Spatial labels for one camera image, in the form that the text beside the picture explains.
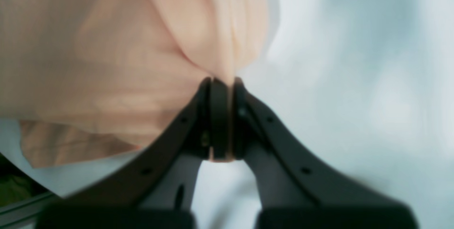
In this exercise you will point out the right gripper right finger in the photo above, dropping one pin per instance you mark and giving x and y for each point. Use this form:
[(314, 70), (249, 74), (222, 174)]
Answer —
[(297, 189)]

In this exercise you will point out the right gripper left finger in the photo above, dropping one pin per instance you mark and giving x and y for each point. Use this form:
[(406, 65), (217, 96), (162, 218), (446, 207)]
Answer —
[(155, 190)]

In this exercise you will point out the peach T-shirt with emoji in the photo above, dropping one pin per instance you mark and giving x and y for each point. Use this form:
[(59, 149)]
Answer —
[(90, 79)]

